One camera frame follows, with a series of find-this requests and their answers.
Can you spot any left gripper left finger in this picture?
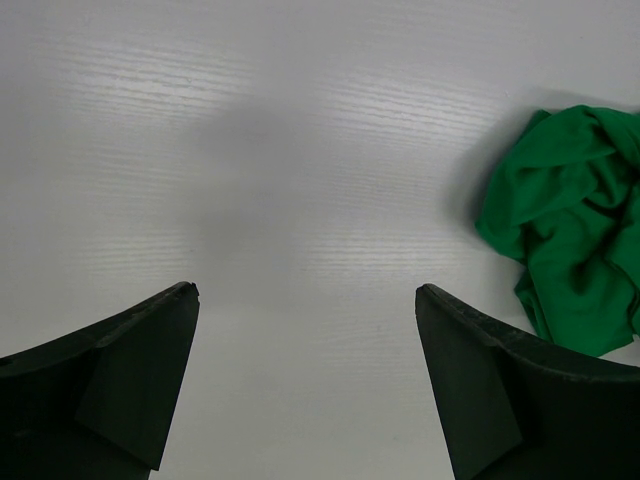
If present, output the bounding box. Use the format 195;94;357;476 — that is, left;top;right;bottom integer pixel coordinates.
1;282;200;479

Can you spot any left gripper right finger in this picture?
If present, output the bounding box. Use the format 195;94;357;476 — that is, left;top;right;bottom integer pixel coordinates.
415;284;639;479

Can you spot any green t shirt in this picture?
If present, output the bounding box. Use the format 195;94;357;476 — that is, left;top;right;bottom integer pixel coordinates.
476;105;639;357

